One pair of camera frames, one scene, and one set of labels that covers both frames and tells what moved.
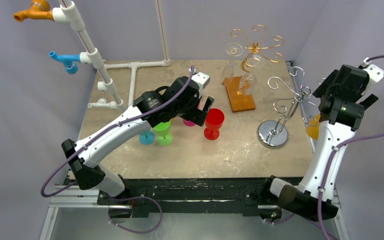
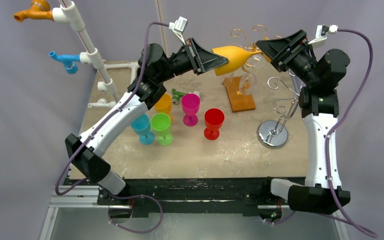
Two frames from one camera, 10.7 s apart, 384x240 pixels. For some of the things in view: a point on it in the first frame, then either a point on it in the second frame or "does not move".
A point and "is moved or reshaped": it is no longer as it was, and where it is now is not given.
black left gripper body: x=191 y=112 to x=179 y=62
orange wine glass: x=313 y=128 is moved or reshaped
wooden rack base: x=238 y=101 does not move
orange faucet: x=39 y=9 does not move
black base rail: x=194 y=197 does not move
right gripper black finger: x=320 y=90 to x=276 y=49
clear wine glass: x=248 y=81 does not move
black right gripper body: x=367 y=101 to x=290 y=46
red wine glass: x=214 y=119 does not move
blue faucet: x=68 y=61 does not move
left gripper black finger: x=208 y=104 to x=202 y=59
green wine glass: x=162 y=131 does not move
